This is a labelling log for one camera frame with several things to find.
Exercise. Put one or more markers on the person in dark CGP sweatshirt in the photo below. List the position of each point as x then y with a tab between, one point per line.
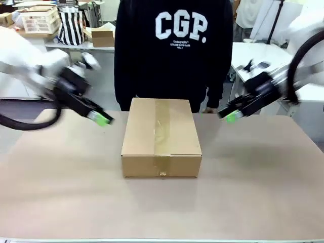
174	63

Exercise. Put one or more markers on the black stand pole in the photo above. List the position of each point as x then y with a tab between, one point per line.
276	20

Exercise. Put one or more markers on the small brown cardboard carton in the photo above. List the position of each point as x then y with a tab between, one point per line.
5	19

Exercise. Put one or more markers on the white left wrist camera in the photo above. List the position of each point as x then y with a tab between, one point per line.
91	60

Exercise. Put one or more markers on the white plastic basket crate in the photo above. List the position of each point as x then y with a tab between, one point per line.
40	20

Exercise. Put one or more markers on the white table with grey legs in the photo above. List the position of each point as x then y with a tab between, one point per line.
83	46

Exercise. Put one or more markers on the person's left forearm dark sleeve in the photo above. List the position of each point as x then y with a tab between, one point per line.
217	83

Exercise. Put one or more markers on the person's left hand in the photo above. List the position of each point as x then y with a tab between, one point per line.
209	110

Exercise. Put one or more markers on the bystander in white shirt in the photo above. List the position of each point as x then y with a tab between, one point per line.
246	15

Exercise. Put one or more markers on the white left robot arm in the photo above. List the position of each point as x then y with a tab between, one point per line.
22	60

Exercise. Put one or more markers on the black white striped bag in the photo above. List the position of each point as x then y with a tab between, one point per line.
72	27

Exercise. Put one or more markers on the brown cardboard shipping box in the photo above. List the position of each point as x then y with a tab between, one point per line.
162	131

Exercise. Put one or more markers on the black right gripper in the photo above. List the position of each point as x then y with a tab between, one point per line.
260	93

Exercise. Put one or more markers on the large white table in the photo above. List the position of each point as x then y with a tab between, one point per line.
268	53

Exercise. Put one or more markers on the small open cardboard box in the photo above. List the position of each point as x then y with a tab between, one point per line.
102	38

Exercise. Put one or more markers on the person's right forearm dark sleeve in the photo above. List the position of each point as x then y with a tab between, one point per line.
124	86

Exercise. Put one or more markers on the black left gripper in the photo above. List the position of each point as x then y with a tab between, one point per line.
73	93

